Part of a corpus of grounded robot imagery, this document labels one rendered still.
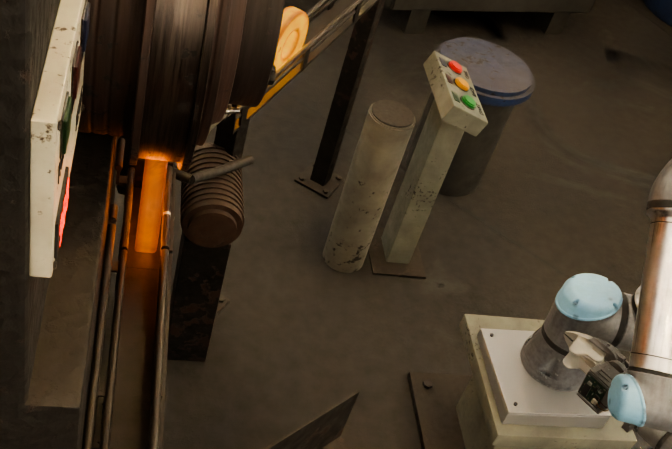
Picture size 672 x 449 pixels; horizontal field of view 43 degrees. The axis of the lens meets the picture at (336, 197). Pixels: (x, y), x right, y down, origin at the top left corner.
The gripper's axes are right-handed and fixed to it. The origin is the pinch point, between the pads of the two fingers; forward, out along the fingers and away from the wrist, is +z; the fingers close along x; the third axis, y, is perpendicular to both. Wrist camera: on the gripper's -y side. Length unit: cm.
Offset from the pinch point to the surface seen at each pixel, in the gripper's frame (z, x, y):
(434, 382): 30, 51, -8
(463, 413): 18, 48, -5
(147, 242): 35, -23, 72
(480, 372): 13.8, 24.1, 2.1
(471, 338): 21.8, 23.5, -2.5
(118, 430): 14, -11, 86
